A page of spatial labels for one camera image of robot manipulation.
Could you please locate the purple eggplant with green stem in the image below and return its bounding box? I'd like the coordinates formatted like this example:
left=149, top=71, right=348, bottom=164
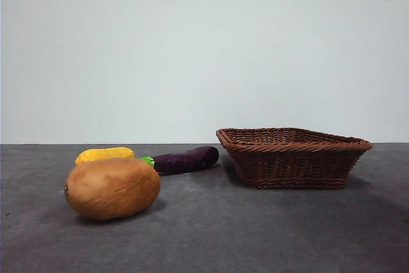
left=137, top=146, right=220, bottom=175

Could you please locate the brown woven wicker basket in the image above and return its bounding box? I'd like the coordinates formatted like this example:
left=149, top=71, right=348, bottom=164
left=215, top=127, right=373, bottom=190

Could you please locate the yellow corn cob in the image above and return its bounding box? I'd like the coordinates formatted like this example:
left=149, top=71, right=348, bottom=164
left=75, top=146, right=135, bottom=166

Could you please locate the brown potato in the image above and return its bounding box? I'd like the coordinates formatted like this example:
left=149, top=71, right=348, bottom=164
left=65, top=157, right=162, bottom=222

